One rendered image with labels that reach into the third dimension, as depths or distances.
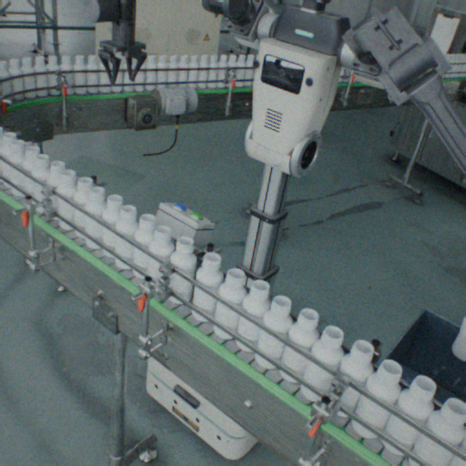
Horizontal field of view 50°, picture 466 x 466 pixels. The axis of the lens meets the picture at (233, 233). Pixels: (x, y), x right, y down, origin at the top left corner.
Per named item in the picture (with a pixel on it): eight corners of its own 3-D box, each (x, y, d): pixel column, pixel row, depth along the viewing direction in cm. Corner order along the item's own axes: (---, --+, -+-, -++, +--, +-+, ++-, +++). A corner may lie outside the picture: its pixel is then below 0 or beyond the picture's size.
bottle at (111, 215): (130, 253, 135) (132, 198, 126) (113, 261, 130) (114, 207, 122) (115, 243, 137) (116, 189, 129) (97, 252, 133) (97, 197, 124)
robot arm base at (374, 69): (370, 28, 139) (350, 68, 140) (363, 13, 132) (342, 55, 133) (400, 35, 135) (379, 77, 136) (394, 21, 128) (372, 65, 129)
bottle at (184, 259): (194, 292, 125) (201, 237, 116) (188, 308, 119) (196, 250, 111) (170, 288, 125) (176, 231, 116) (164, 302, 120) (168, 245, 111)
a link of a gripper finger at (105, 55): (96, 81, 129) (96, 43, 124) (118, 77, 134) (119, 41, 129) (114, 89, 126) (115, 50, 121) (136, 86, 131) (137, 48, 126)
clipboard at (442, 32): (426, 50, 439) (439, 11, 422) (448, 57, 423) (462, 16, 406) (422, 50, 437) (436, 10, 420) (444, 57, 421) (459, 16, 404)
